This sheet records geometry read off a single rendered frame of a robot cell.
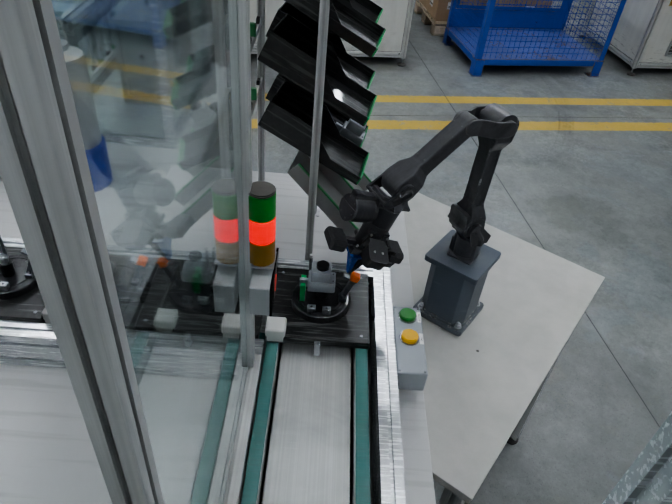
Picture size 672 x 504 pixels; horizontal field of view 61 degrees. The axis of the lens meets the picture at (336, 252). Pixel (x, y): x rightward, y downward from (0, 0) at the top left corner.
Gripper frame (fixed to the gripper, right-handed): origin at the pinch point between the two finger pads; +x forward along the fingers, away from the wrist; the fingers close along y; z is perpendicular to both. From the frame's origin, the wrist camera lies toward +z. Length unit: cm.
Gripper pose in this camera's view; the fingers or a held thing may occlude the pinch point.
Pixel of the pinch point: (354, 261)
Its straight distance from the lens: 131.4
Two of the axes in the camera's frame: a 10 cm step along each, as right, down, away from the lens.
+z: 2.2, 6.7, -7.1
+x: -4.2, 7.2, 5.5
